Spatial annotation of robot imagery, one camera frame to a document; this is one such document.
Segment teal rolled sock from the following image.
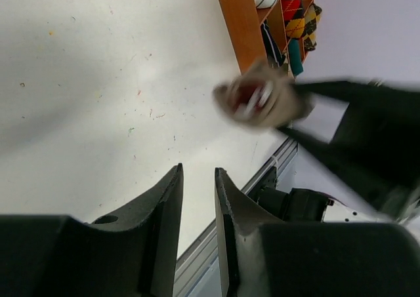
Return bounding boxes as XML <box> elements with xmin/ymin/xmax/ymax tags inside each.
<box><xmin>288</xmin><ymin>39</ymin><xmax>303</xmax><ymax>77</ymax></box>

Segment aluminium table rail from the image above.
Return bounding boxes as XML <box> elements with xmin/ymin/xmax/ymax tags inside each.
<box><xmin>173</xmin><ymin>138</ymin><xmax>298</xmax><ymax>296</ymax></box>

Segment brown checkered rolled sock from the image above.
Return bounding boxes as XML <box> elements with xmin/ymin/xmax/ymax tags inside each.
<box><xmin>303</xmin><ymin>3</ymin><xmax>322</xmax><ymax>51</ymax></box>

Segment black white striped rolled sock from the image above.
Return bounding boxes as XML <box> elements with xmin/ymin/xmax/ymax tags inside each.
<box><xmin>261</xmin><ymin>20</ymin><xmax>285</xmax><ymax>68</ymax></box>

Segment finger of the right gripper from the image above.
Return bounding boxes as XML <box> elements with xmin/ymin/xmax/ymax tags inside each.
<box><xmin>294</xmin><ymin>80</ymin><xmax>419</xmax><ymax>107</ymax></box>
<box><xmin>278</xmin><ymin>127</ymin><xmax>394</xmax><ymax>212</ymax></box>

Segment brown sock red stripes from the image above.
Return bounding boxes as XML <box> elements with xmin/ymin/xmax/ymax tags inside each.
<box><xmin>213</xmin><ymin>60</ymin><xmax>313</xmax><ymax>129</ymax></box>

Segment red black rolled sock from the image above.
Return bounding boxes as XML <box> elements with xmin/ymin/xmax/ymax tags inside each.
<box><xmin>281</xmin><ymin>0</ymin><xmax>305</xmax><ymax>39</ymax></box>

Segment orange compartment tray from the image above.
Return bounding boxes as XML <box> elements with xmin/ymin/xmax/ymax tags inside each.
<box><xmin>219</xmin><ymin>0</ymin><xmax>314</xmax><ymax>76</ymax></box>

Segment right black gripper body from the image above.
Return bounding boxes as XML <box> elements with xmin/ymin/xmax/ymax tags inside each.
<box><xmin>330</xmin><ymin>102</ymin><xmax>419</xmax><ymax>208</ymax></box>

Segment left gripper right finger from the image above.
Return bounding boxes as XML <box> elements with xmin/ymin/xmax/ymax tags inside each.
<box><xmin>229</xmin><ymin>186</ymin><xmax>419</xmax><ymax>296</ymax></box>

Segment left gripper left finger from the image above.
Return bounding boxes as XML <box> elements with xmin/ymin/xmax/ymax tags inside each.
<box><xmin>1</xmin><ymin>165</ymin><xmax>183</xmax><ymax>296</ymax></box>

